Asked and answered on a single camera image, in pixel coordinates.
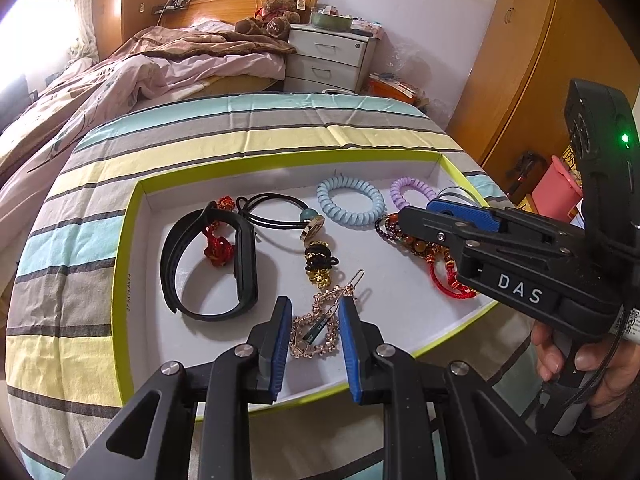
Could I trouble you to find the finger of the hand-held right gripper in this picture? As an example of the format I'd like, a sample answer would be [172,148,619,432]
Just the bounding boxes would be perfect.
[397,204,501,257]
[426,198,586,241]

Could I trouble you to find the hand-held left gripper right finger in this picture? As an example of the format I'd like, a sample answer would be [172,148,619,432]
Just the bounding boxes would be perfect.
[339,298,571,480]

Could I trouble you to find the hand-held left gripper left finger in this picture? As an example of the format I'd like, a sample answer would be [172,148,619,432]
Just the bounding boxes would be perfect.
[65,296,293,480]

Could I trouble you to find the rose gold chain bracelet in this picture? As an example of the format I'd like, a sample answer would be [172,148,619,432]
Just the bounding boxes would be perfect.
[290,287,351,361]

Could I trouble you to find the dark bead bracelet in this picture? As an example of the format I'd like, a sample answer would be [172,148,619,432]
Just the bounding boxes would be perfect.
[375,212,416,251]

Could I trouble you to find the purple coil hair tie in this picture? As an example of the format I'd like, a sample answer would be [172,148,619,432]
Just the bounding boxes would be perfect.
[389,176,438,211]

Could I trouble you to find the red rope bead bracelet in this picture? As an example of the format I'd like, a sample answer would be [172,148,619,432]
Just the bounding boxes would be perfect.
[390,212,478,301]

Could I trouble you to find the gold hair clip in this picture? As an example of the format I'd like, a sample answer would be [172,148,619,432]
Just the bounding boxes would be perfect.
[320,269,366,311]

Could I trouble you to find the black smart band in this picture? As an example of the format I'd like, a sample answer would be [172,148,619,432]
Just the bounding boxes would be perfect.
[160,201,259,321]

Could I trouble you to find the black gold bead charm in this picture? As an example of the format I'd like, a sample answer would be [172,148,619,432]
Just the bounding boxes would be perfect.
[302,241,341,286]

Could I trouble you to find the light blue coil hair tie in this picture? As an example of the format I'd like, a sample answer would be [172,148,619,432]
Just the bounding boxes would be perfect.
[316,176,387,228]

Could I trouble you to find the red knot bracelet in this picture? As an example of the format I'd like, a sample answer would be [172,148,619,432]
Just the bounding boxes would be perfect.
[202,195,238,268]

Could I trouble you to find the black hair tie gold disc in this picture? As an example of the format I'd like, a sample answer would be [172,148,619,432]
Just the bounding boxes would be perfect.
[235,192,325,242]

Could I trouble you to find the white tray with green rim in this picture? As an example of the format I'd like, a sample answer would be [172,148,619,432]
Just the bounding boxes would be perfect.
[112,150,507,413]

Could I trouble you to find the person's right hand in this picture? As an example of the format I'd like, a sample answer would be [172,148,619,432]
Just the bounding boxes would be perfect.
[530,310,640,416]

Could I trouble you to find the black tripod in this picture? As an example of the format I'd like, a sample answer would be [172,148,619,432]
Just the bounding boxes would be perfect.
[506,151,547,197]

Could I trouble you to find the pink bin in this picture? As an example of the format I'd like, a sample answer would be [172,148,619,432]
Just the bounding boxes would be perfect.
[531,155,586,217]

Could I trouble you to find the orange cardboard box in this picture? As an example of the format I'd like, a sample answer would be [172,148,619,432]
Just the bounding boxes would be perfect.
[369,72,420,107]

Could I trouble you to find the clear plastic bag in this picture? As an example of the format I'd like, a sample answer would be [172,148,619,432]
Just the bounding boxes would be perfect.
[390,40,453,113]

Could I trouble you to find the large wooden wardrobe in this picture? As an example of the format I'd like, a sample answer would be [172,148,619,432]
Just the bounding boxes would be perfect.
[447,0,606,196]

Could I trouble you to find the white drawer nightstand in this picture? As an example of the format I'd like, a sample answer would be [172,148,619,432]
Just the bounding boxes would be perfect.
[284,24,377,96]

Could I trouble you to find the striped bed sheet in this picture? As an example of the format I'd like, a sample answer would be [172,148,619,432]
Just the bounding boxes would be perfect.
[5,92,536,480]

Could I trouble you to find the green basin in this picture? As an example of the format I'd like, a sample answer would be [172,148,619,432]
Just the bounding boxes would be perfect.
[310,6,354,31]

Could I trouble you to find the brown teddy bear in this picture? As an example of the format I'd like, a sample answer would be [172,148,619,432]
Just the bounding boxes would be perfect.
[235,0,312,41]

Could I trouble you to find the brown blanket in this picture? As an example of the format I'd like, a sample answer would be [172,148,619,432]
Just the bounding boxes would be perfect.
[132,21,297,61]

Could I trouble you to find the wooden headboard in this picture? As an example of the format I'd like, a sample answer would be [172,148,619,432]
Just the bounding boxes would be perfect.
[154,0,321,30]

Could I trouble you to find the pink duvet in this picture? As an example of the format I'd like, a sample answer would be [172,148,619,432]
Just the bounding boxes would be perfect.
[0,52,287,211]

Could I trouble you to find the tall wooden cabinet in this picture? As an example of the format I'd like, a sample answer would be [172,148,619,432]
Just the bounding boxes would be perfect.
[95,0,176,58]

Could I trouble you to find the patterned curtain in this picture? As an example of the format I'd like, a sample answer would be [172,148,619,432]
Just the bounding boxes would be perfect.
[62,0,101,63]

